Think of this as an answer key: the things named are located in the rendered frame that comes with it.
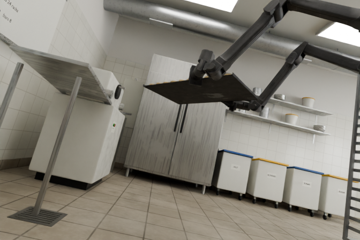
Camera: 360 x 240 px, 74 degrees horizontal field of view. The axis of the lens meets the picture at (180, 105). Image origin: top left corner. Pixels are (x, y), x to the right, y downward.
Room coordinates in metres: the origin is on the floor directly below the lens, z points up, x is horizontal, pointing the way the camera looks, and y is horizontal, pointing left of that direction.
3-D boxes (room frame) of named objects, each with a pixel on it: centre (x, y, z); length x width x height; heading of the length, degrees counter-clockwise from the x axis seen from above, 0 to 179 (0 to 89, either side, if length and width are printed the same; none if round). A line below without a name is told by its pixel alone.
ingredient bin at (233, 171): (4.42, -1.13, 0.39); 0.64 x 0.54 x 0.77; 5
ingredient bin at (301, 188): (4.48, -2.43, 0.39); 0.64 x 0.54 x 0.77; 2
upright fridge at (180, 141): (4.23, -0.04, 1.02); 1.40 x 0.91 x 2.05; 93
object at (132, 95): (4.65, 0.98, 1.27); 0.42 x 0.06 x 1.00; 93
